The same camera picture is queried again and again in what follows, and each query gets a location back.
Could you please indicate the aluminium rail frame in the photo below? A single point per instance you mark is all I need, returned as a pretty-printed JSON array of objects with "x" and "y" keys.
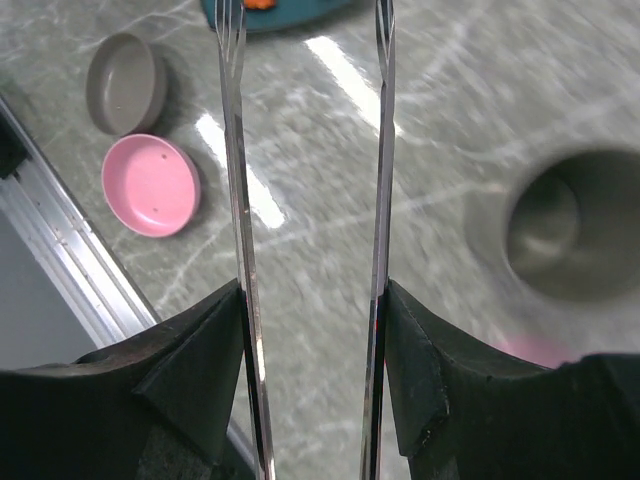
[{"x": 104, "y": 301}]

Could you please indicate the pink cylindrical container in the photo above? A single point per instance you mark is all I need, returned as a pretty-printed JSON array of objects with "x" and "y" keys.
[{"x": 536, "y": 350}]

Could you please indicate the teal square plate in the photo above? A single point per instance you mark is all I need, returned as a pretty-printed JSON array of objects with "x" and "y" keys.
[{"x": 290, "y": 14}]

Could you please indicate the grey round lid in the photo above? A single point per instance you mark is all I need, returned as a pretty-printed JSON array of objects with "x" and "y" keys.
[{"x": 126, "y": 85}]

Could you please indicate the grey cylindrical container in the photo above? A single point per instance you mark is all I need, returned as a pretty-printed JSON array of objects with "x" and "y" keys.
[{"x": 565, "y": 230}]

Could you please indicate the orange grilled meat piece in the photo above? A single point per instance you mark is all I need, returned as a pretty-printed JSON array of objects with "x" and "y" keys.
[{"x": 260, "y": 5}]

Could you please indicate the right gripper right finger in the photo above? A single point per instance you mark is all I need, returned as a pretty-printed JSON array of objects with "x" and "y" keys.
[{"x": 465, "y": 410}]

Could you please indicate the metal tongs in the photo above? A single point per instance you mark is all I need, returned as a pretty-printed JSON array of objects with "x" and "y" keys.
[{"x": 227, "y": 19}]

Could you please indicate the pink round lid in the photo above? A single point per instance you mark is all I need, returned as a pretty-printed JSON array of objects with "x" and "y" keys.
[{"x": 151, "y": 185}]

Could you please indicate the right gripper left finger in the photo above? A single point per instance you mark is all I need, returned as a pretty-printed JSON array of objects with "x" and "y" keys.
[{"x": 154, "y": 406}]

